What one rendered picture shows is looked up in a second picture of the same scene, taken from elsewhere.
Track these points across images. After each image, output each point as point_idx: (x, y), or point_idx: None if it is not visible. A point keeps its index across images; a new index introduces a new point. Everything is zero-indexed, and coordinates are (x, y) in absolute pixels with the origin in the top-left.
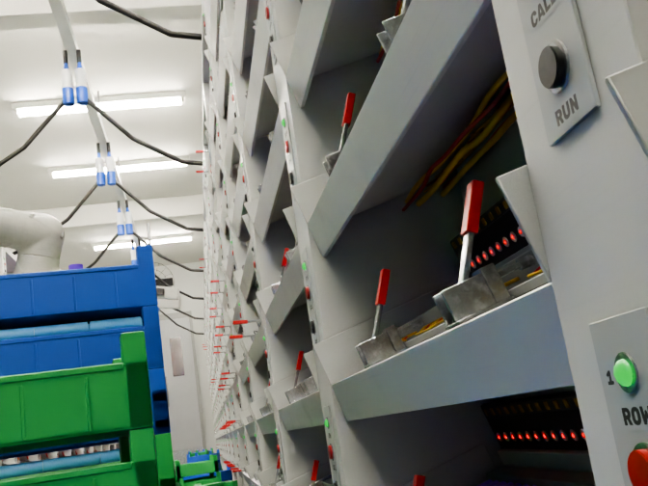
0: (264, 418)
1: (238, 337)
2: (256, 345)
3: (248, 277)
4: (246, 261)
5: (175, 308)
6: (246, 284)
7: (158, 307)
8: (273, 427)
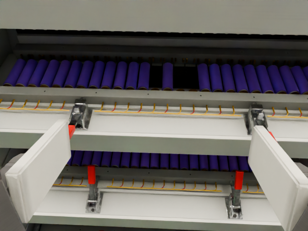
0: (166, 221)
1: (73, 132)
2: (166, 144)
3: (141, 19)
4: (220, 2)
5: (66, 162)
6: (55, 18)
7: (37, 206)
8: (228, 229)
